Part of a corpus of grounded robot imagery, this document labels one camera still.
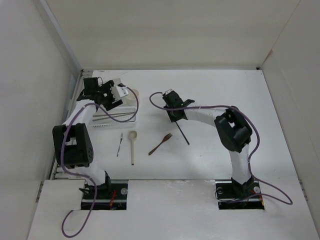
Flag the brown wooden fork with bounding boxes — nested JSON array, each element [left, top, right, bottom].
[[148, 133, 173, 156]]

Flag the black chopstick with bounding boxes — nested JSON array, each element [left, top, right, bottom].
[[175, 122, 190, 146]]

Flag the silver metal chopstick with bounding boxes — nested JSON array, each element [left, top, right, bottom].
[[92, 115, 131, 122]]

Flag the small silver fork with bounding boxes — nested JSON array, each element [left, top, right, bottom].
[[116, 132, 124, 157]]

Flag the beige wooden spoon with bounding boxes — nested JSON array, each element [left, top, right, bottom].
[[128, 130, 138, 166]]

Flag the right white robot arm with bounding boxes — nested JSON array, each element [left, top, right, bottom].
[[162, 89, 254, 198]]

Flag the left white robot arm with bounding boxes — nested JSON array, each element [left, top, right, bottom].
[[52, 77, 129, 199]]

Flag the white rectangular box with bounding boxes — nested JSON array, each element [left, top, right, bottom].
[[112, 78, 123, 87]]

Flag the white round cup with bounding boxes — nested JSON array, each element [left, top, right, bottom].
[[125, 89, 139, 107]]

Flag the white perforated basket tray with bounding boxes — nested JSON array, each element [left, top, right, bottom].
[[88, 105, 138, 130]]

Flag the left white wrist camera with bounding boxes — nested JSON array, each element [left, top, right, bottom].
[[110, 83, 129, 101]]

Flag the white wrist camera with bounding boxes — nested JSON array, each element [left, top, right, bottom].
[[110, 83, 129, 101], [163, 89, 173, 96]]

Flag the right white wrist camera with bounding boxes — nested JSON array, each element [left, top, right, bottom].
[[163, 89, 173, 96]]

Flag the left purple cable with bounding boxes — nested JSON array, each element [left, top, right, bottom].
[[59, 85, 140, 237]]

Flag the purple cable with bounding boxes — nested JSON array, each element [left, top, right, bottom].
[[59, 85, 140, 237], [149, 91, 294, 206]]

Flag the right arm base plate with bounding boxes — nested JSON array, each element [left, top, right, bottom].
[[215, 179, 265, 210]]

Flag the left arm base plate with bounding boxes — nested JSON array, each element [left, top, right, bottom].
[[79, 180, 129, 211]]

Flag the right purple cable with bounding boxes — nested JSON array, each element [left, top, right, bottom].
[[149, 91, 294, 206]]

